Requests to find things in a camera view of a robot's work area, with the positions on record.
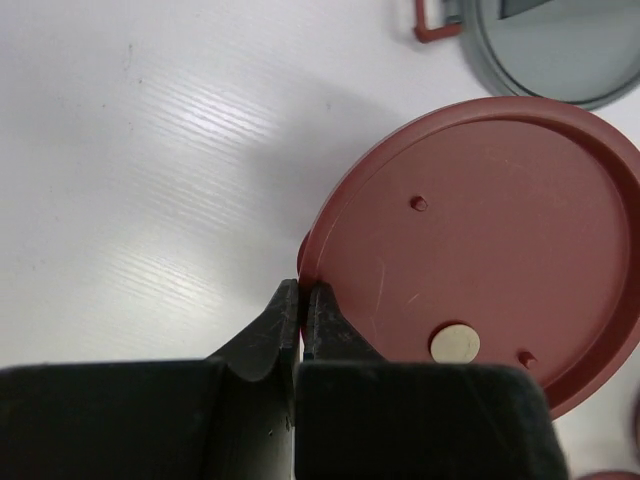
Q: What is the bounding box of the red steel bowl with clips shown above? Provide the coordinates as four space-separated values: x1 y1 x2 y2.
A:
578 470 640 480

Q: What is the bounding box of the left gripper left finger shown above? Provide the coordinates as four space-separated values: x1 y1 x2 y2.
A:
1 280 299 479

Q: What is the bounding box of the grey lid with red clips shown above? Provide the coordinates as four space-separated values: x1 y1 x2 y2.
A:
414 1 639 110

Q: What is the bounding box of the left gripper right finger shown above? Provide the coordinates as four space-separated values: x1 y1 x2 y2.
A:
295 284 568 479

